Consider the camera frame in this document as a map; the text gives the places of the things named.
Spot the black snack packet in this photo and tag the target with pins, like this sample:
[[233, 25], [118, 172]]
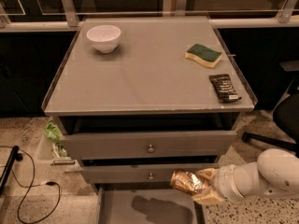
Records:
[[223, 86]]

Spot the white ceramic bowl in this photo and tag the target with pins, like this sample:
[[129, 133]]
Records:
[[104, 38]]

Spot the green bag in bin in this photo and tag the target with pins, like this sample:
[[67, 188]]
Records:
[[53, 133]]

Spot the orange soda can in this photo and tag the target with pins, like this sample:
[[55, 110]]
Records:
[[188, 182]]

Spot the grey top drawer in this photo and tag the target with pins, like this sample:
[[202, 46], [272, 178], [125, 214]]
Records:
[[91, 146]]

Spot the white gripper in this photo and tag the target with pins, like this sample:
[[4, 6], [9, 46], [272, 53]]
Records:
[[224, 182]]

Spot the grey middle drawer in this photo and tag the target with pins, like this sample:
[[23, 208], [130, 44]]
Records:
[[138, 173]]

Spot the black office chair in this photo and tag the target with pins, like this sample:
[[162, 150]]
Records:
[[286, 117]]

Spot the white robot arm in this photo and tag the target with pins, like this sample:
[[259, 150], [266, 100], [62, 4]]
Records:
[[275, 174]]

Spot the grey drawer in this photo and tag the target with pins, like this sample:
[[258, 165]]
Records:
[[91, 146], [146, 204], [138, 173]]

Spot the grey drawer cabinet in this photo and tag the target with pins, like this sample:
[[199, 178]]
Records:
[[145, 85]]

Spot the green and yellow sponge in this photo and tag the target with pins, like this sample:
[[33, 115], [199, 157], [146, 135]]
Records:
[[203, 55]]

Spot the clear plastic bin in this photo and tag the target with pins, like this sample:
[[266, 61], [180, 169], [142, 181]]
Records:
[[44, 157]]

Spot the black stand leg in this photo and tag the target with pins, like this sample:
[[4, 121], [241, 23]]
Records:
[[10, 161]]

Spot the grey bottom drawer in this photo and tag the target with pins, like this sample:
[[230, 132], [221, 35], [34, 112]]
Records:
[[146, 204]]

